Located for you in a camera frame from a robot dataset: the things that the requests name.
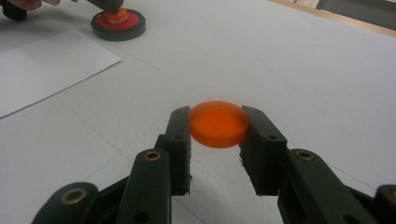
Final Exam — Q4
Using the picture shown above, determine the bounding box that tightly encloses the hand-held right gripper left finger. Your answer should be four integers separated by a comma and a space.
154, 105, 192, 196

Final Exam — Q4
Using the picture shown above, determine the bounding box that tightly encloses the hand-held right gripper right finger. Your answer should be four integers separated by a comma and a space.
238, 105, 289, 197

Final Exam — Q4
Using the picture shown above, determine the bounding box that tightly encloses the small orange stamp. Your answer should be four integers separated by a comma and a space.
104, 7, 129, 25

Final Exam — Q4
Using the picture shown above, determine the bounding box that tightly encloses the round black red ink pad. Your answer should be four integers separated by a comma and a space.
91, 8, 147, 42

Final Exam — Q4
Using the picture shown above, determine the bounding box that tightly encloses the orange round ink pad lid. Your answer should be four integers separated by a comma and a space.
188, 100, 250, 149

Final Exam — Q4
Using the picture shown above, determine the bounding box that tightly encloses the white paper sheet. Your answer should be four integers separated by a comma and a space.
0, 29, 122, 119

